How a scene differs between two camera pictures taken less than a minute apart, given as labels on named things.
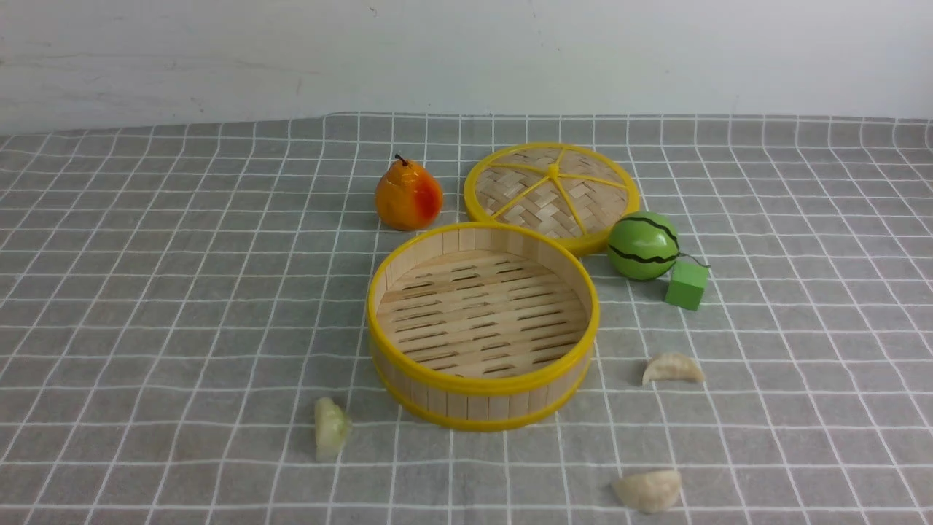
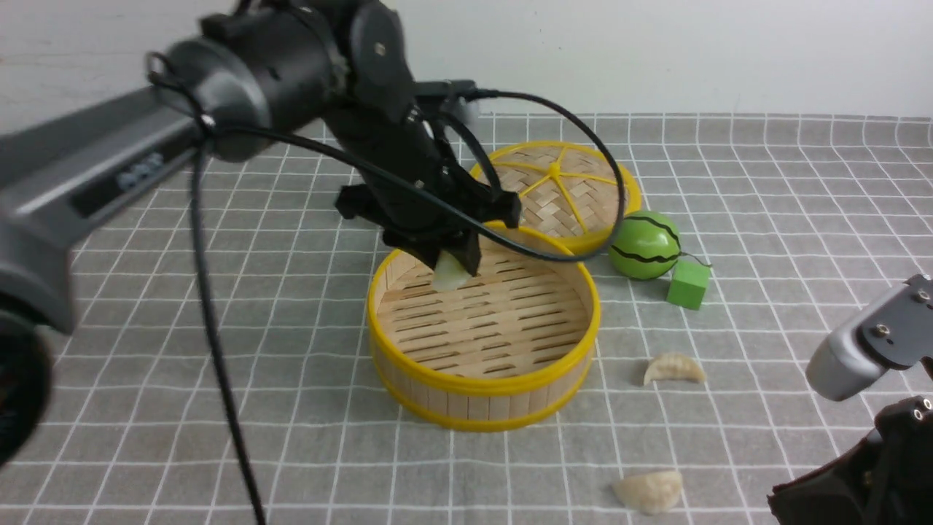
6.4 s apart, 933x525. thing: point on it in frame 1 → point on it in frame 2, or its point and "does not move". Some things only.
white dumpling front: x=649 y=492 does not move
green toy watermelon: x=642 y=246 does not move
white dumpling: x=671 y=365 does not move
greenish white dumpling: x=331 y=427 → x=448 y=275
